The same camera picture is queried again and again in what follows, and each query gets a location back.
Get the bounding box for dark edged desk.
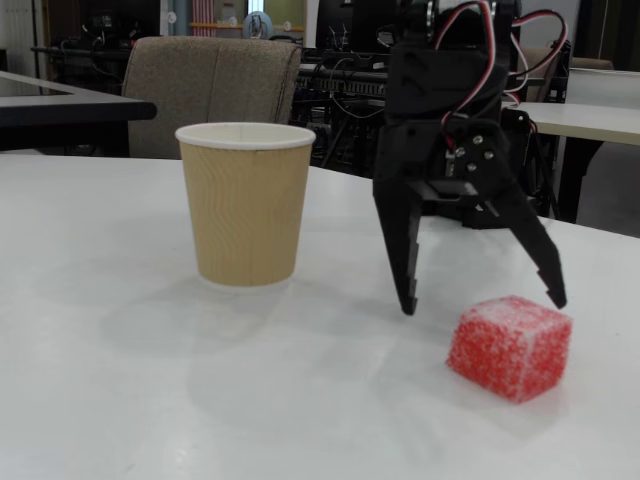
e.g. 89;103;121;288
0;69;158;156

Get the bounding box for beige fabric chair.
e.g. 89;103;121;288
121;34;303;161

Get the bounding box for blue round object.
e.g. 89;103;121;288
242;10;274;39

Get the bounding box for black equipment rack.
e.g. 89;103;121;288
292;47;401;181

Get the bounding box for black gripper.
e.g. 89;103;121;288
372;44;569;317

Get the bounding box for white background table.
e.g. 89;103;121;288
514;99;640;224

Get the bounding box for red foam cube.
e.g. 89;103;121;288
446;294;574;405

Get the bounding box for brown ribbed paper cup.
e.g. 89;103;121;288
174;121;318;294

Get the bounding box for dark cluttered bench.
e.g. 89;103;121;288
29;14;136;86

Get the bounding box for looped wrist servo cable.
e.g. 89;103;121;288
502;10;572;106

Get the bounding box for beige background chair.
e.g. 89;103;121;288
512;46;564;104
572;56;616;71

